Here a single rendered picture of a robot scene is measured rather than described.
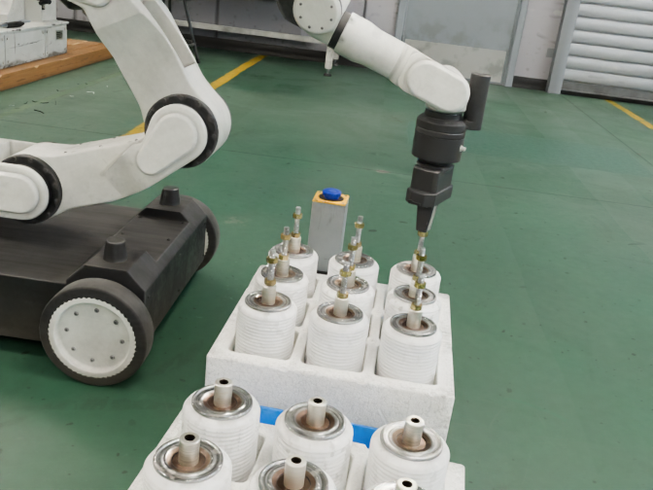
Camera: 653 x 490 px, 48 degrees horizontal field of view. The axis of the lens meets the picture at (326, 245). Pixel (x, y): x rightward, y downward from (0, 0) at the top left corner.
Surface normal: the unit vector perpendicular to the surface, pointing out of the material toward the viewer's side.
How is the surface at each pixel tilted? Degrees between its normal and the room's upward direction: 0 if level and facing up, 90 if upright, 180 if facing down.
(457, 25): 90
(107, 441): 0
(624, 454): 0
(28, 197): 90
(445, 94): 90
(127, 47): 112
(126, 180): 108
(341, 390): 90
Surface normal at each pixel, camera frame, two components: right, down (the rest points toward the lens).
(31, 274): 0.11, -0.93
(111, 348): -0.10, 0.35
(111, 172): -0.41, 0.56
